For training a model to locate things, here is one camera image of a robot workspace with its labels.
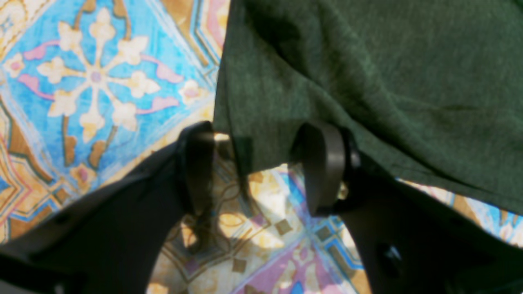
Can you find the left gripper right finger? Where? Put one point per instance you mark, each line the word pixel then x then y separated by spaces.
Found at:
pixel 408 242

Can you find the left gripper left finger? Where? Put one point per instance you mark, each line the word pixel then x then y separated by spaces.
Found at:
pixel 108 241

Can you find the dark green long-sleeve shirt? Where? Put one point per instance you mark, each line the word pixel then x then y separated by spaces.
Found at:
pixel 431 89

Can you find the colourful patterned tablecloth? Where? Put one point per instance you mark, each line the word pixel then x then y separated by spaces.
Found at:
pixel 91 88

